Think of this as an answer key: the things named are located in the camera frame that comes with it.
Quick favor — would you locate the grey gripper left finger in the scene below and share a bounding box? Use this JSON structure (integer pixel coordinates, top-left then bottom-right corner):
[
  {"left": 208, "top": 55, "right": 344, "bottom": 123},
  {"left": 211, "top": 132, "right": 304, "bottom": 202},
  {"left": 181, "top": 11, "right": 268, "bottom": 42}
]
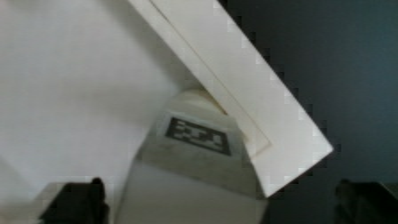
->
[{"left": 39, "top": 178, "right": 110, "bottom": 224}]

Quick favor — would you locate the white square tabletop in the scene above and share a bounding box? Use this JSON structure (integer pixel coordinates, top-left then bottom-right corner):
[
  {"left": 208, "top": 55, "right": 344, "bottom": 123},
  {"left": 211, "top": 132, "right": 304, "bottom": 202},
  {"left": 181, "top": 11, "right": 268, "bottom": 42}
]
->
[{"left": 0, "top": 0, "right": 332, "bottom": 224}]

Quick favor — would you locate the white table leg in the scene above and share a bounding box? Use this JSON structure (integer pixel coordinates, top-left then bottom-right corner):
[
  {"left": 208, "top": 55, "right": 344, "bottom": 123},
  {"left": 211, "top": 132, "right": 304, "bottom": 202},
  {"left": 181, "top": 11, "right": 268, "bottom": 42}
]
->
[{"left": 115, "top": 89, "right": 266, "bottom": 224}]

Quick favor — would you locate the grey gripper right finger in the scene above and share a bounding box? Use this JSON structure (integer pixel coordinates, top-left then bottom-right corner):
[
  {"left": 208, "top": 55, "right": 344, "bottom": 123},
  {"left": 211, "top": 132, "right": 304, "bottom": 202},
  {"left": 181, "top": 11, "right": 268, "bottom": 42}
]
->
[{"left": 334, "top": 179, "right": 398, "bottom": 224}]

